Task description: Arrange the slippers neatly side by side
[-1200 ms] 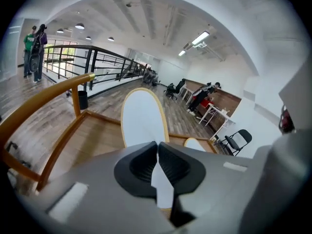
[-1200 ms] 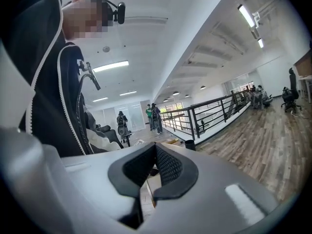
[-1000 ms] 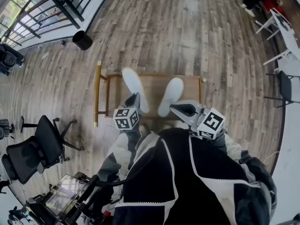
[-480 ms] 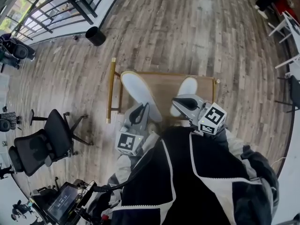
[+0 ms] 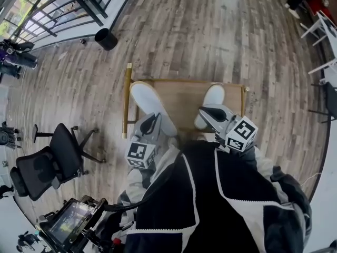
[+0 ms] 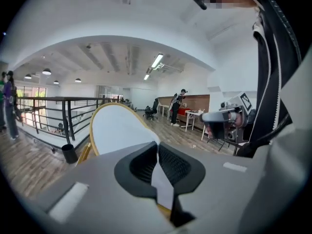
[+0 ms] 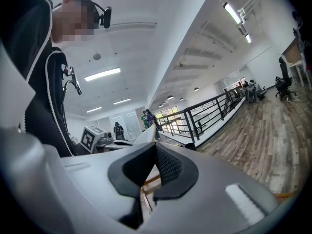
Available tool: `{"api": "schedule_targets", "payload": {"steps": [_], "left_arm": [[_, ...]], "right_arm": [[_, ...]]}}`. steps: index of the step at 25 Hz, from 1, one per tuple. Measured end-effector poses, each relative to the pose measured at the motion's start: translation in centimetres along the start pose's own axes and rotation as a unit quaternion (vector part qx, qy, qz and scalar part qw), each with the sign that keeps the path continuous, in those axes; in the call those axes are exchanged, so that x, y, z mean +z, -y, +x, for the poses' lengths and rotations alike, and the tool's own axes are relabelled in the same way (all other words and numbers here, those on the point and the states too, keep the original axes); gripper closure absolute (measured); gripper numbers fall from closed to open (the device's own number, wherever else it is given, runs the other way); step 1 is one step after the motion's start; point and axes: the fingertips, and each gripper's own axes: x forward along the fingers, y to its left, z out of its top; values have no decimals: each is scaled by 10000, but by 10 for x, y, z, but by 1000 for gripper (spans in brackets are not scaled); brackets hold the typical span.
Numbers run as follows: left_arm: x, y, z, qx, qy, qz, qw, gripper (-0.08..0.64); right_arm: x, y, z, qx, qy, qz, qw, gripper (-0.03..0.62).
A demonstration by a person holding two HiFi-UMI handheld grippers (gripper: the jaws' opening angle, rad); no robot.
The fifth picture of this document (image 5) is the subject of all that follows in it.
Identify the wooden three-tier cart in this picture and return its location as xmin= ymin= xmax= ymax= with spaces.
xmin=121 ymin=63 xmax=250 ymax=139

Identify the black round bin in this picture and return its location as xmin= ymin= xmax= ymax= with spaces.
xmin=94 ymin=27 xmax=118 ymax=51

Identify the white table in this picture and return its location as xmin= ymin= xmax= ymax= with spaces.
xmin=300 ymin=11 xmax=337 ymax=85

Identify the red cloth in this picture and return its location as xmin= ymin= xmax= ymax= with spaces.
xmin=305 ymin=0 xmax=337 ymax=18

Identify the white cable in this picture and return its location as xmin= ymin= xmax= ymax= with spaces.
xmin=300 ymin=171 xmax=323 ymax=187

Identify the black office chair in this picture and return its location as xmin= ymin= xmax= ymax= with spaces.
xmin=9 ymin=122 xmax=107 ymax=201

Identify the large window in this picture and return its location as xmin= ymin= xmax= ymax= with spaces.
xmin=0 ymin=0 xmax=44 ymax=36

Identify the black metal railing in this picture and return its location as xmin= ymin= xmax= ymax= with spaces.
xmin=7 ymin=0 xmax=140 ymax=46

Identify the person's right forearm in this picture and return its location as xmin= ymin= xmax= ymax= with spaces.
xmin=214 ymin=141 xmax=274 ymax=173

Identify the black tablet screen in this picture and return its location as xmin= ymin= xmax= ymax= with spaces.
xmin=39 ymin=198 xmax=106 ymax=245

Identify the person's black white jacket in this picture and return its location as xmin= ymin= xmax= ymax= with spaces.
xmin=94 ymin=138 xmax=313 ymax=253

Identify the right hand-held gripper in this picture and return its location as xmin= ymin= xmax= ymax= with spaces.
xmin=198 ymin=104 xmax=258 ymax=152

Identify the black folding chair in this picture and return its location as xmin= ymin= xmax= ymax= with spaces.
xmin=308 ymin=82 xmax=337 ymax=123

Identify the person's left forearm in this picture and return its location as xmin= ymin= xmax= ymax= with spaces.
xmin=117 ymin=141 xmax=182 ymax=205

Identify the black white patterned sheet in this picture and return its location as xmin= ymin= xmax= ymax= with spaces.
xmin=322 ymin=20 xmax=337 ymax=36

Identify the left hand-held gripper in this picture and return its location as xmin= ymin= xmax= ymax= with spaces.
xmin=124 ymin=112 xmax=163 ymax=170

